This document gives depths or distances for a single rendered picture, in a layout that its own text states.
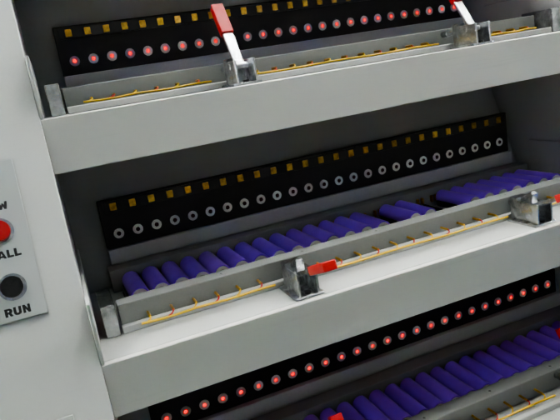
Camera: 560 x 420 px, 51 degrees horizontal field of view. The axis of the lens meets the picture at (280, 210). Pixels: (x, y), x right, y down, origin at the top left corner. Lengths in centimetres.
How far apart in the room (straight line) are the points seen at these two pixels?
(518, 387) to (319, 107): 36
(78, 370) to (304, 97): 30
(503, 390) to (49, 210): 48
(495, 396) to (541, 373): 6
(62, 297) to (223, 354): 13
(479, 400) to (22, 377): 44
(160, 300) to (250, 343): 9
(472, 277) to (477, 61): 23
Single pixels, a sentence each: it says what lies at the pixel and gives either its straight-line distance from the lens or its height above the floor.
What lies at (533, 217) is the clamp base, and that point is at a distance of 65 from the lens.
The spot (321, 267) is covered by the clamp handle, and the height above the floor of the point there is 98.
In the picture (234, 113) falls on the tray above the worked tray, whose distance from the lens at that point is 53.
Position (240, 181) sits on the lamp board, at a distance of 67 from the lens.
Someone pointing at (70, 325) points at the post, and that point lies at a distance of 48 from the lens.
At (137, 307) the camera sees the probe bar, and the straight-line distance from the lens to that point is 52.
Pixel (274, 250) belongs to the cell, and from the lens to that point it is 60.
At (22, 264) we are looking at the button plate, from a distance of 48.
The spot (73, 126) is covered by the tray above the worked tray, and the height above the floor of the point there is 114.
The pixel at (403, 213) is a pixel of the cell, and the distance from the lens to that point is 67.
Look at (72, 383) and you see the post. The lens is 48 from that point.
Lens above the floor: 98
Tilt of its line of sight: 6 degrees up
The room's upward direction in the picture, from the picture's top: 16 degrees counter-clockwise
